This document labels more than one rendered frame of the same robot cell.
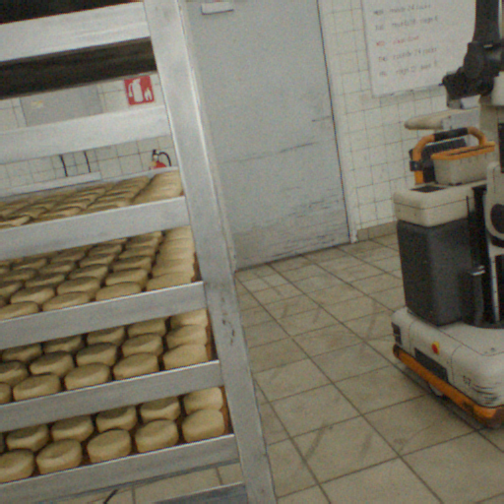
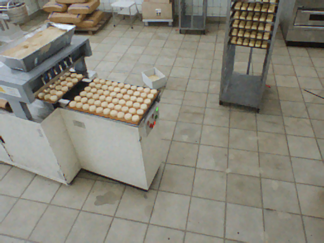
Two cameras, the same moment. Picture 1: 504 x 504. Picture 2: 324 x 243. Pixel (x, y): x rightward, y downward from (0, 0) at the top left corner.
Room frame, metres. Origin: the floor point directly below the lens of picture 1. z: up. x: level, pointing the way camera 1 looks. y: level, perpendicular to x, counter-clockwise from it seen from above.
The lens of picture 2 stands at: (1.11, -2.39, 2.11)
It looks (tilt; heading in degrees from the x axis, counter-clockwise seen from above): 36 degrees down; 116
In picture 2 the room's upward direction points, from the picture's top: 2 degrees counter-clockwise
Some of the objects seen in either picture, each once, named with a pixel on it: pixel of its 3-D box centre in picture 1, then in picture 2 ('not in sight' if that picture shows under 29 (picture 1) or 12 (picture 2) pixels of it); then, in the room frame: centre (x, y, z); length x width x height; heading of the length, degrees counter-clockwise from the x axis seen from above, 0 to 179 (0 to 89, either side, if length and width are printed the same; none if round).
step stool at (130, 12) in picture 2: not in sight; (126, 12); (-2.00, 1.94, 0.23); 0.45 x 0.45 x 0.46; 5
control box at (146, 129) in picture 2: not in sight; (150, 119); (0.32, -1.18, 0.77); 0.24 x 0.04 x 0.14; 94
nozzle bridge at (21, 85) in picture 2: not in sight; (49, 73); (-0.55, -1.24, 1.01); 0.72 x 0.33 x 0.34; 94
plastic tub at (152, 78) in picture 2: not in sight; (153, 78); (-0.45, 0.19, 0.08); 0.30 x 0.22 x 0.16; 148
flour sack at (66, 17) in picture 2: not in sight; (68, 15); (-2.88, 1.24, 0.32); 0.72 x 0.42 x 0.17; 17
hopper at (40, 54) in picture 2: not in sight; (39, 47); (-0.55, -1.24, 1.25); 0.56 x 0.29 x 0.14; 94
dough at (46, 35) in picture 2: not in sight; (38, 43); (-0.55, -1.24, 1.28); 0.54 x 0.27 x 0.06; 94
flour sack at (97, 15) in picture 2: not in sight; (90, 18); (-2.64, 1.54, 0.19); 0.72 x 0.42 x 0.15; 107
